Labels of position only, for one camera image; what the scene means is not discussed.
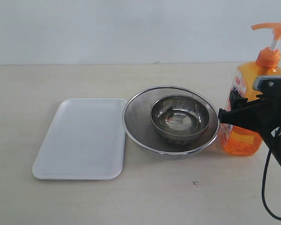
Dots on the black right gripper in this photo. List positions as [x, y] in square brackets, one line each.
[246, 115]

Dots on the orange pump soap bottle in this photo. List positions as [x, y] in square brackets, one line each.
[239, 141]

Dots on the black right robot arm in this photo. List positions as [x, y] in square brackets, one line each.
[262, 116]

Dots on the small stainless steel bowl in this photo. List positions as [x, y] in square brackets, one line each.
[179, 118]

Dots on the large steel mesh basin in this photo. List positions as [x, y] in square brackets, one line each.
[137, 124]

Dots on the white rectangular plastic tray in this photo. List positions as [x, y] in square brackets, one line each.
[85, 141]

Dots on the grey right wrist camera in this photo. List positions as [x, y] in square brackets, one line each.
[266, 84]

